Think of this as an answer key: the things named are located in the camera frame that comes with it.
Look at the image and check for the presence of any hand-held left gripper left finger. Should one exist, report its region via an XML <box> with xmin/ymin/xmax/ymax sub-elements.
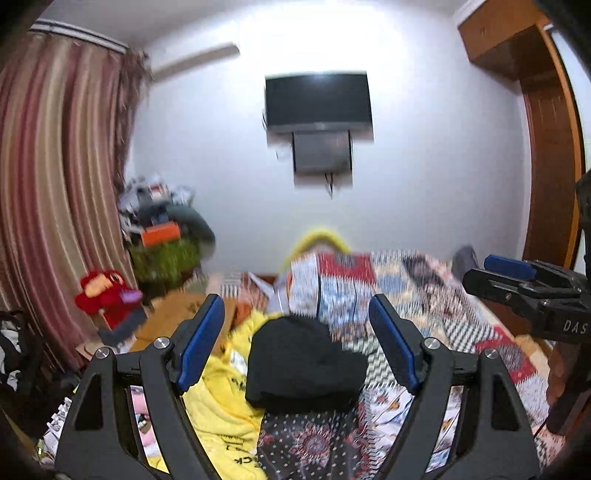
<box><xmin>55</xmin><ymin>294</ymin><xmax>225</xmax><ymax>480</ymax></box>

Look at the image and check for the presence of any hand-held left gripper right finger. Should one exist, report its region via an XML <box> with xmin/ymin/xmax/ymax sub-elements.
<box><xmin>369</xmin><ymin>294</ymin><xmax>542</xmax><ymax>480</ymax></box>

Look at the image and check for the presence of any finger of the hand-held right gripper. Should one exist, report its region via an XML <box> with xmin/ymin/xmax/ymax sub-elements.
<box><xmin>462</xmin><ymin>268</ymin><xmax>581</xmax><ymax>308</ymax></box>
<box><xmin>484</xmin><ymin>255</ymin><xmax>578</xmax><ymax>288</ymax></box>

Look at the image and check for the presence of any black sweater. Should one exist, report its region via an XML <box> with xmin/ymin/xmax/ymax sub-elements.
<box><xmin>245</xmin><ymin>316</ymin><xmax>369</xmax><ymax>414</ymax></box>

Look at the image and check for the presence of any person's right hand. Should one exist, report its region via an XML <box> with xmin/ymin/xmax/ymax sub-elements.
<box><xmin>547</xmin><ymin>342</ymin><xmax>585</xmax><ymax>435</ymax></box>

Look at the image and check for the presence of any grey bag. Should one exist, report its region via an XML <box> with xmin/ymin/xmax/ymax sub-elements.
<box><xmin>451</xmin><ymin>246</ymin><xmax>477</xmax><ymax>278</ymax></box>

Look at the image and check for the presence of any yellow printed blanket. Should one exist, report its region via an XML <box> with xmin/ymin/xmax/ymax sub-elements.
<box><xmin>185</xmin><ymin>309</ymin><xmax>288</xmax><ymax>478</ymax></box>

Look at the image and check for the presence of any patchwork printed blanket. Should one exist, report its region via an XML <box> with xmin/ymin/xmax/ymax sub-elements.
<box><xmin>222</xmin><ymin>249</ymin><xmax>570</xmax><ymax>480</ymax></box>

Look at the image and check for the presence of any green cloth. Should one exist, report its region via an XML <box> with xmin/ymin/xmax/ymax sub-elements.
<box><xmin>129</xmin><ymin>237</ymin><xmax>204</xmax><ymax>283</ymax></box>

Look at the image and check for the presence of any red plush toy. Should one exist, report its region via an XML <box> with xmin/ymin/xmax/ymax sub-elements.
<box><xmin>76</xmin><ymin>270</ymin><xmax>144</xmax><ymax>320</ymax></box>

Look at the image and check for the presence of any orange box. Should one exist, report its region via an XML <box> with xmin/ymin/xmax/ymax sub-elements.
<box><xmin>140</xmin><ymin>222</ymin><xmax>181</xmax><ymax>248</ymax></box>

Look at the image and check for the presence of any dark grey cushion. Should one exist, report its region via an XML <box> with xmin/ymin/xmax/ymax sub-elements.
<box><xmin>139</xmin><ymin>203</ymin><xmax>217</xmax><ymax>246</ymax></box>

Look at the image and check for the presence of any yellow pillow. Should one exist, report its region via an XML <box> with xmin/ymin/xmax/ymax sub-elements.
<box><xmin>279</xmin><ymin>226</ymin><xmax>352</xmax><ymax>278</ymax></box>

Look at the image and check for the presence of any wooden wardrobe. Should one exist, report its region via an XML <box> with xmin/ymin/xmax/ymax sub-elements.
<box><xmin>457</xmin><ymin>0</ymin><xmax>588</xmax><ymax>273</ymax></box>

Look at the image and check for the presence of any pile of boxes and papers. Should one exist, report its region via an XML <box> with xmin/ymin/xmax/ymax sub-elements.
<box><xmin>117</xmin><ymin>174</ymin><xmax>195</xmax><ymax>232</ymax></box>

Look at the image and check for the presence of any black box under television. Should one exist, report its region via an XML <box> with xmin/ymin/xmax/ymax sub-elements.
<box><xmin>291</xmin><ymin>130</ymin><xmax>355</xmax><ymax>188</ymax></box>

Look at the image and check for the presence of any striped pink curtain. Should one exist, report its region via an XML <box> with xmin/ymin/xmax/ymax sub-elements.
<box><xmin>0</xmin><ymin>32</ymin><xmax>151</xmax><ymax>370</ymax></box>

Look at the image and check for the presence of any black wall television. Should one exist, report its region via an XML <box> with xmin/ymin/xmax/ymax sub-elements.
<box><xmin>264</xmin><ymin>71</ymin><xmax>374</xmax><ymax>136</ymax></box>

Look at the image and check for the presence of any white wall duct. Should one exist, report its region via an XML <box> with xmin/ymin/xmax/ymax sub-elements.
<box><xmin>150</xmin><ymin>42</ymin><xmax>241</xmax><ymax>81</ymax></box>

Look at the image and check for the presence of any white curtain rail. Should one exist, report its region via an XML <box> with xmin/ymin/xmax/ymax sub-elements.
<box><xmin>30</xmin><ymin>21</ymin><xmax>131</xmax><ymax>52</ymax></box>

